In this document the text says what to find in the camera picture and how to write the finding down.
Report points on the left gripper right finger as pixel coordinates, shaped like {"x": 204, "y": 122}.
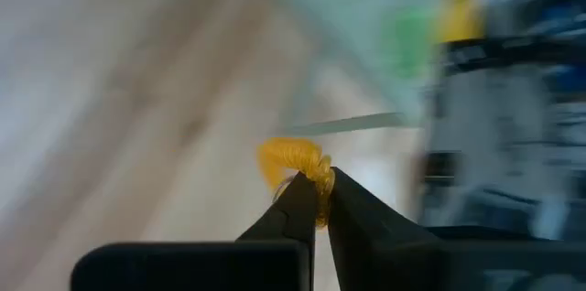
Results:
{"x": 361, "y": 236}

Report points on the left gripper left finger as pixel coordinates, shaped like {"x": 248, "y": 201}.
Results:
{"x": 293, "y": 218}

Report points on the yellow plastic basket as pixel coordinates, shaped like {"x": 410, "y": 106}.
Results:
{"x": 458, "y": 7}

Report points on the black metal table frame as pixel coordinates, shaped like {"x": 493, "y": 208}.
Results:
{"x": 503, "y": 50}

